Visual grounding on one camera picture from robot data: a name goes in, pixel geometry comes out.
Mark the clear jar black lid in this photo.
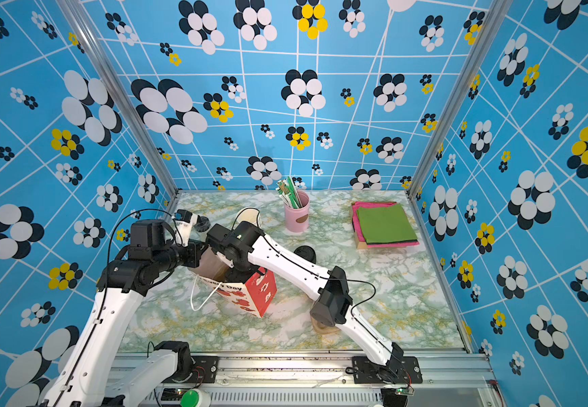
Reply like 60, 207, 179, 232
195, 215, 211, 233

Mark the aluminium frame post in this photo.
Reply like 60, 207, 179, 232
409, 0, 512, 198
57, 1, 179, 199

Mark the left aluminium frame post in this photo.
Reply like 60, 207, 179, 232
57, 1, 179, 199

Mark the green push button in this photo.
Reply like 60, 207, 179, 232
180, 388, 212, 407

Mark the stack of white paper cups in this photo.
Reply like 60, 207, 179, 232
236, 207, 262, 227

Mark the red white paper gift bag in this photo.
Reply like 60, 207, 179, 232
190, 249, 278, 318

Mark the brown pulp cup carrier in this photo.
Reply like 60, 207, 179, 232
311, 318, 340, 335

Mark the pink straw holder cup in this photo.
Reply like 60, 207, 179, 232
285, 191, 310, 233

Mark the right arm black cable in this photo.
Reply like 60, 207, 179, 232
229, 207, 407, 357

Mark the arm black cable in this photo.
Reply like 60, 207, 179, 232
229, 207, 407, 357
49, 207, 185, 403

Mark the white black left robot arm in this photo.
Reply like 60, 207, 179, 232
37, 210, 209, 406

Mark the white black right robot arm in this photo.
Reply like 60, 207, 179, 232
206, 221, 405, 383

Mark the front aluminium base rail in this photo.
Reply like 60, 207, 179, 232
141, 349, 508, 406

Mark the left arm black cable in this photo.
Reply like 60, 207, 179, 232
49, 207, 185, 403

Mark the right aluminium frame post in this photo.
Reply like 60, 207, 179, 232
409, 0, 512, 198

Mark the green wrapped straws bundle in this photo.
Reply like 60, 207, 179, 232
277, 177, 303, 210

